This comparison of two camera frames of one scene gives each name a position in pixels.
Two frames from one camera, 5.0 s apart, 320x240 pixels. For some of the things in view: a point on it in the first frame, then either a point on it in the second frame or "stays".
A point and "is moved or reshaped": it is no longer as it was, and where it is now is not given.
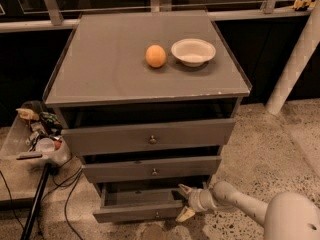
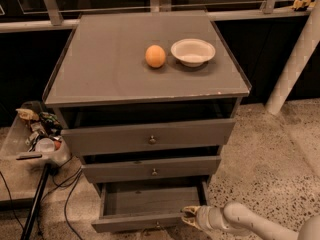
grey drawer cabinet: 148,100 stays
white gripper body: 196,200 -> 204,218
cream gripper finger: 185,189 -> 191,209
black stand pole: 35,202 stays
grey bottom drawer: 139,203 is moved or reshaped
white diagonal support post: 305,45 stays
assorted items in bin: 45,131 stays
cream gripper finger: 185,214 -> 191,221
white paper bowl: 193,52 stays
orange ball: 155,55 stays
